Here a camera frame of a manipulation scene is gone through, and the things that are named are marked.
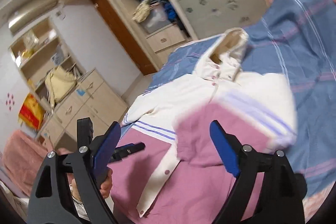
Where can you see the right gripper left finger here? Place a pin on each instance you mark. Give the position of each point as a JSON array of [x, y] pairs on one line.
[[51, 200]]

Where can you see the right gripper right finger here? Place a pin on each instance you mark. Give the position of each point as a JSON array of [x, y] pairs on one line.
[[282, 190]]

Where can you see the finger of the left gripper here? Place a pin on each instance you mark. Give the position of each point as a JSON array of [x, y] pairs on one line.
[[124, 151], [84, 132]]

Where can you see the white and pink jacket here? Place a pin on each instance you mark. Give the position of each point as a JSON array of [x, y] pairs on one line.
[[179, 177]]

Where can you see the person's left hand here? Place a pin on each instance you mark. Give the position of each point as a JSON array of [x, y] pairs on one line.
[[105, 187]]

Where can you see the wooden shelf cabinet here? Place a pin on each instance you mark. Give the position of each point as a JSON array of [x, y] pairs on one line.
[[35, 53]]

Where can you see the yellow bag on cabinet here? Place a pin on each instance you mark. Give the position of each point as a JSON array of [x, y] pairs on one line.
[[59, 83]]

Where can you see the pink fluffy blanket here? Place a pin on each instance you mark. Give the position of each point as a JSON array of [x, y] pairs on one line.
[[23, 156]]

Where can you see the red and yellow bag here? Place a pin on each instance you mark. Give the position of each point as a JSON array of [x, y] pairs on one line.
[[31, 113]]

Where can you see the brown wooden door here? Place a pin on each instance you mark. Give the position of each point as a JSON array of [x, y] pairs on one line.
[[124, 37]]

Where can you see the lower wardrobe drawer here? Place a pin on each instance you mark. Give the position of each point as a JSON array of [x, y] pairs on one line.
[[163, 54]]

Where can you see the wardrobe drawer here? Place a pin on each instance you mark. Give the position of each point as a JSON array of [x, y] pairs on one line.
[[163, 54], [165, 37]]

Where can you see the upper wardrobe drawer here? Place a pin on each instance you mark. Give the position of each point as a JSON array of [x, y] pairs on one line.
[[165, 37]]

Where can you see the beige cloth bag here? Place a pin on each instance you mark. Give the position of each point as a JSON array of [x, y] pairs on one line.
[[142, 11]]

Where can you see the air conditioner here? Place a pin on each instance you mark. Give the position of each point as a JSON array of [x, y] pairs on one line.
[[28, 12]]

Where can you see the blue garment in wardrobe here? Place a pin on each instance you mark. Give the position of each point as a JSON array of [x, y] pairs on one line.
[[170, 12]]

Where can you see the blue plaid bed cover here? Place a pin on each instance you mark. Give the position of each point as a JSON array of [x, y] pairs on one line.
[[295, 38]]

